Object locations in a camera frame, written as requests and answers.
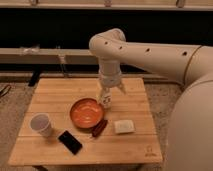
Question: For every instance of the orange ceramic bowl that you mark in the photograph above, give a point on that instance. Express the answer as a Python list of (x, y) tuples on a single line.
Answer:
[(86, 113)]

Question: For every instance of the wooden table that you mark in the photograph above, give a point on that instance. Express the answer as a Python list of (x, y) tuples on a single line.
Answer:
[(56, 96)]

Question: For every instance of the black smartphone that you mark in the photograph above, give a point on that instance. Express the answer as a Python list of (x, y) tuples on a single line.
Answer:
[(70, 142)]

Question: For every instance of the white paper cup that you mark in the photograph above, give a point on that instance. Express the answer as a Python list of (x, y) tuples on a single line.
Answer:
[(41, 124)]

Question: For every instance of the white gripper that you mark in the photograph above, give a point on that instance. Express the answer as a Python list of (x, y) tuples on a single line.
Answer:
[(109, 81)]

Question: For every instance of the grey metal rail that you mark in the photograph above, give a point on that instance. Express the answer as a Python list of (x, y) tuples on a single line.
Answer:
[(38, 55)]

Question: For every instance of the white sponge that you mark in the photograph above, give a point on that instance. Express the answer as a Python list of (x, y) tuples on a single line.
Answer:
[(124, 126)]

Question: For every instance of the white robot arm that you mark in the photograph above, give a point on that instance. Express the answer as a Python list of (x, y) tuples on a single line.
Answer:
[(189, 144)]

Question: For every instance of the brown snack bar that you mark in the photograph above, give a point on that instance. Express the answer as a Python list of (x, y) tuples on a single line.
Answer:
[(99, 128)]

